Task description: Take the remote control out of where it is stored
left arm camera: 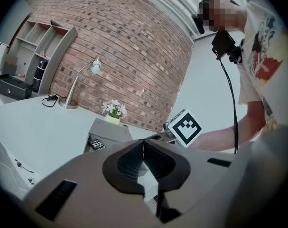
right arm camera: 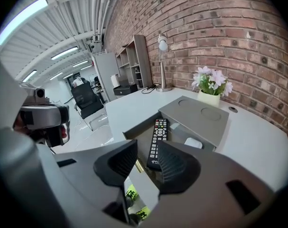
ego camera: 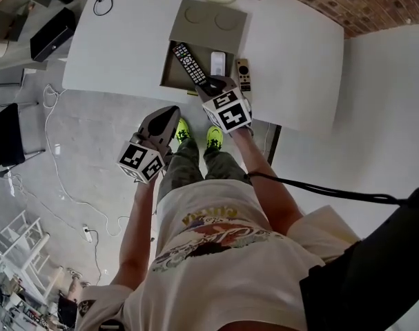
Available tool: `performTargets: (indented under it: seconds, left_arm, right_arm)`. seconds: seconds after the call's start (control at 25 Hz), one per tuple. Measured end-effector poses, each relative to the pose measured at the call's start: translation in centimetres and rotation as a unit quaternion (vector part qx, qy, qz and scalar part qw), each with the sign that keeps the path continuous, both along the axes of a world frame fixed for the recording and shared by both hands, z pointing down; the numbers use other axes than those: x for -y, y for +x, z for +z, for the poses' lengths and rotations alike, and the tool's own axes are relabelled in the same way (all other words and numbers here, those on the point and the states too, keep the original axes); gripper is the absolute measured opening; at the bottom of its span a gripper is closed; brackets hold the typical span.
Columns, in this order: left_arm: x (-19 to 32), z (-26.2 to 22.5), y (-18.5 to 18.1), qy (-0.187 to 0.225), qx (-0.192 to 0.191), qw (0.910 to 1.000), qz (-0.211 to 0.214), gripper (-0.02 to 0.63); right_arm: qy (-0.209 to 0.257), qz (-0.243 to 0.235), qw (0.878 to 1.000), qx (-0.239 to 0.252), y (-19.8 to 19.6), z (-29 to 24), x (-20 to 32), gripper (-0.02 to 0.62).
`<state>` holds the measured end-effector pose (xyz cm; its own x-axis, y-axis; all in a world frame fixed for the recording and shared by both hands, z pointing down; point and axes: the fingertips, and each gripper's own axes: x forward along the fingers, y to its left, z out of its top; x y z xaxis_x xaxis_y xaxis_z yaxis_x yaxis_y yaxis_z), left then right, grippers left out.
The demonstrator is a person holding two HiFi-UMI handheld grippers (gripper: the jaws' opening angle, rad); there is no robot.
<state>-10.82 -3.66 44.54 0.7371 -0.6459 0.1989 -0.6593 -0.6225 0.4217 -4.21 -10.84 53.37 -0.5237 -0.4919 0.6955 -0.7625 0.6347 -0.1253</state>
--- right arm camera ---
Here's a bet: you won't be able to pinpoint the tall grey cabinet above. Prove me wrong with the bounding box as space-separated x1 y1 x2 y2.
91 52 122 102

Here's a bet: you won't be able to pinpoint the black remote control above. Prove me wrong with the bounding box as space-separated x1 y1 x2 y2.
146 118 170 170

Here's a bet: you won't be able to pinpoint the black office chair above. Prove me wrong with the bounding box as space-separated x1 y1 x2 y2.
71 82 108 132

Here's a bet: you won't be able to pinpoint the row of ceiling light panels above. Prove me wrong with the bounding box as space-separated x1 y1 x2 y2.
0 0 93 83

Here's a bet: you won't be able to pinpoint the white paper roll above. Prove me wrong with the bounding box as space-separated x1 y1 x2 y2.
110 74 120 88

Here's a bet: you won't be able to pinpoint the grey storage box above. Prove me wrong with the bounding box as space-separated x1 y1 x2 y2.
123 95 230 173

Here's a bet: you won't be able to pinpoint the silver desk lamp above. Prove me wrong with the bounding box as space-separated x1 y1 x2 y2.
155 33 174 93

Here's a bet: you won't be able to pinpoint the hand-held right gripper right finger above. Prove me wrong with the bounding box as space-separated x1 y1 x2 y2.
143 140 276 228

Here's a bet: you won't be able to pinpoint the potted pink flowers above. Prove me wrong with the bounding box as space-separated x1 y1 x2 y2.
191 66 234 108

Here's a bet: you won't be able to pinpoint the person's left hand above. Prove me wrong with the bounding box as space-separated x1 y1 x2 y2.
12 114 68 140

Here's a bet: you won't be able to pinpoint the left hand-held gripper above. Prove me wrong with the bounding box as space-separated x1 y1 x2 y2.
14 81 70 147

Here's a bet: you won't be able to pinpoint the black bottle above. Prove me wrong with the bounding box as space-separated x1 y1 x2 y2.
135 65 143 88

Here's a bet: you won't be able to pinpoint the black power adapter cable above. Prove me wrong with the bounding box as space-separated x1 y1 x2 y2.
140 84 157 95

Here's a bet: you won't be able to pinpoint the black metal cash box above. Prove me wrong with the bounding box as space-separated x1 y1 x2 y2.
113 84 139 96

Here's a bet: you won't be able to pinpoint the white remote control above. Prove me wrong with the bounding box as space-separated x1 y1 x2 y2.
183 137 203 150

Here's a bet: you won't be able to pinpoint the grey wooden shelf unit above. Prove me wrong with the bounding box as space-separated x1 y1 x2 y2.
115 34 153 90

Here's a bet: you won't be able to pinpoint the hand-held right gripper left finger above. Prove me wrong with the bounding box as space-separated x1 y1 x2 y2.
37 139 138 225

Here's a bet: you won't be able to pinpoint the white ceiling pipes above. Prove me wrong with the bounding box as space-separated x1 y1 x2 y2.
91 0 118 41

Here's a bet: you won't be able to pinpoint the person's right neon shoe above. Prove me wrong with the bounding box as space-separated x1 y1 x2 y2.
135 207 150 220

